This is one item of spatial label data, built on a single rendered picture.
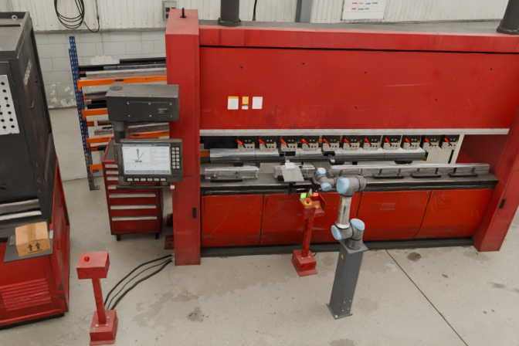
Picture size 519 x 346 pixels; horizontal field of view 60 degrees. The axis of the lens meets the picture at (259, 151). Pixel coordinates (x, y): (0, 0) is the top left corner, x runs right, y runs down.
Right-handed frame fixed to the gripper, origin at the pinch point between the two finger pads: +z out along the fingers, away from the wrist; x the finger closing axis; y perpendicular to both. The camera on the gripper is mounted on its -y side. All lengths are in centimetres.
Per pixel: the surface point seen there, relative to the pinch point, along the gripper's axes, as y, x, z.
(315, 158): -51, 29, 18
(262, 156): -62, -24, 18
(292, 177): -18.1, -12.4, -2.2
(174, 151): -16, -121, -59
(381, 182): -4, 78, 7
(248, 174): -40, -46, 14
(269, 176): -36.6, -25.0, 17.8
